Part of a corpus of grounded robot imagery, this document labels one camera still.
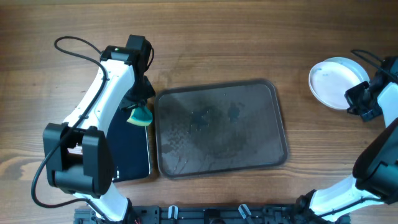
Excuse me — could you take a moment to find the green yellow sponge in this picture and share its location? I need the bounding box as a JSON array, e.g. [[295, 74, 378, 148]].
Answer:
[[127, 106, 153, 127]]

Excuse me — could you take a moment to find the white plate front stained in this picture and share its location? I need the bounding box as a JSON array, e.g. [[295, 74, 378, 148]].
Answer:
[[308, 61, 364, 110]]

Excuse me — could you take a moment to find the white plate back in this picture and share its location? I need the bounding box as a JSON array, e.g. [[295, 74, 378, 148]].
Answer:
[[325, 57, 370, 85]]

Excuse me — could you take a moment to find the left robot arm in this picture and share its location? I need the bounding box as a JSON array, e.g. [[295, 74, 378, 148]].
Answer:
[[37, 45, 155, 223]]

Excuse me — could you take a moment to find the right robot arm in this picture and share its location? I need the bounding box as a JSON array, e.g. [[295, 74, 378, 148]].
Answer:
[[290, 53, 397, 223]]

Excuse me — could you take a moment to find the black water tray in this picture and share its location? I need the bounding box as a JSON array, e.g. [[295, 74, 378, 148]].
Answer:
[[106, 108, 152, 183]]

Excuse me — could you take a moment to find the dark brown serving tray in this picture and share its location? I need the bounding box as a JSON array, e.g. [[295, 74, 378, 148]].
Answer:
[[154, 79, 289, 180]]

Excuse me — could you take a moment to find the left black cable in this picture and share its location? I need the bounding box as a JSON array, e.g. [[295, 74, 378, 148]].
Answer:
[[30, 35, 155, 209]]

